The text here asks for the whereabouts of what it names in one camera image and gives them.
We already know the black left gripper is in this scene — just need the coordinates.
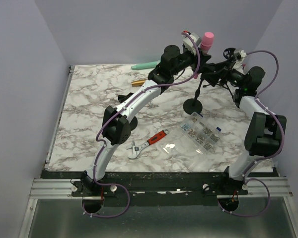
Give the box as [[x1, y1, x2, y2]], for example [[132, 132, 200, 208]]
[[170, 47, 210, 76]]

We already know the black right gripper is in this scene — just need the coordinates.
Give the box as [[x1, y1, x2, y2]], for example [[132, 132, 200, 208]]
[[201, 56, 246, 89]]

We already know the pink microphone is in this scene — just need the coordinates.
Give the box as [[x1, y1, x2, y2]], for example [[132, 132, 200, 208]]
[[192, 31, 215, 79]]

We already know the green microphone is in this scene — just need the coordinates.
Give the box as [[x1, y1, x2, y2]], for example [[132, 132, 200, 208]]
[[131, 60, 160, 70]]

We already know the gold microphone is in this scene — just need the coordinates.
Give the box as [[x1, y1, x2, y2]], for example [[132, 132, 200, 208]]
[[131, 79, 146, 87]]

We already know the black round-base microphone stand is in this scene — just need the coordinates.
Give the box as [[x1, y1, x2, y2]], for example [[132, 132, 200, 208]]
[[117, 93, 139, 132]]

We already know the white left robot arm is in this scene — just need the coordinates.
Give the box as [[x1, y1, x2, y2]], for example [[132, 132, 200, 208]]
[[81, 45, 211, 196]]

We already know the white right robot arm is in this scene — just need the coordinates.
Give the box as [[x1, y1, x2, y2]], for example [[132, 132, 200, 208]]
[[202, 61, 287, 194]]

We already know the black tripod microphone stand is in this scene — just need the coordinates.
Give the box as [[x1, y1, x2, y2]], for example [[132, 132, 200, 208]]
[[202, 48, 236, 96]]

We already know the clear plastic screw box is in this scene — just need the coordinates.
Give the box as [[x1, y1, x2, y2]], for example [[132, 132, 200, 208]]
[[158, 112, 222, 172]]

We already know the red adjustable wrench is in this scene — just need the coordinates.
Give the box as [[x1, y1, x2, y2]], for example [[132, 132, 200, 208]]
[[126, 129, 169, 160]]

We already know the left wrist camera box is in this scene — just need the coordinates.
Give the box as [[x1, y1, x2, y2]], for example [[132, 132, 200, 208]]
[[182, 31, 202, 55]]

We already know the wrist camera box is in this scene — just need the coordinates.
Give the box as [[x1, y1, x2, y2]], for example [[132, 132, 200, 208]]
[[233, 49, 247, 68], [182, 31, 202, 55]]

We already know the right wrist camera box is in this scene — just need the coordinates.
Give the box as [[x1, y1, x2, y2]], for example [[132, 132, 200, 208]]
[[233, 49, 247, 68]]

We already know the aluminium rail frame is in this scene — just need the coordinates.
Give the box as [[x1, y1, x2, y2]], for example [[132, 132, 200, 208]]
[[20, 64, 298, 238]]

